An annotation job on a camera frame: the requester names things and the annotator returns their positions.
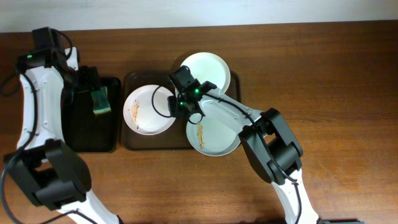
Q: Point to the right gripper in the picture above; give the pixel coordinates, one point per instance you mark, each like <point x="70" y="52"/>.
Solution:
<point x="173" y="106"/>

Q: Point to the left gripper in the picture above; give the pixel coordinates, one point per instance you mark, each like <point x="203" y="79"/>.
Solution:
<point x="92" y="83"/>

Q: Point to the green yellow sponge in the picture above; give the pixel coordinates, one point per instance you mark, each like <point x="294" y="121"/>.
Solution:
<point x="100" y="101"/>

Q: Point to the pinkish white plate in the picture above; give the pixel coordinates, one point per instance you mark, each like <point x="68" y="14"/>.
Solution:
<point x="139" y="115"/>

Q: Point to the pale blue plate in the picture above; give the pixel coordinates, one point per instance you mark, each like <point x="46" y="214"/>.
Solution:
<point x="211" y="137"/>

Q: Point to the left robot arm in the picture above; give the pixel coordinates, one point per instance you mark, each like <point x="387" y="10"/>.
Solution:
<point x="46" y="170"/>

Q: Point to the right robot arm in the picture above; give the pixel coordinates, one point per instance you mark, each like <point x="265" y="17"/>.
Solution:
<point x="271" y="148"/>

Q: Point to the large brown tray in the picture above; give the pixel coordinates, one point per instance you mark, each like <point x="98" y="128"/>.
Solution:
<point x="173" y="138"/>

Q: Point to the small black tray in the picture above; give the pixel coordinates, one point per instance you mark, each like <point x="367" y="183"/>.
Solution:
<point x="83" y="131"/>

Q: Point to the cream white plate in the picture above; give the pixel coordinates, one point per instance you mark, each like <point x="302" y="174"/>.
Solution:
<point x="205" y="66"/>

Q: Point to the dark object at table edge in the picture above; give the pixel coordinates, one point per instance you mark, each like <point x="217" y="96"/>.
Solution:
<point x="340" y="221"/>

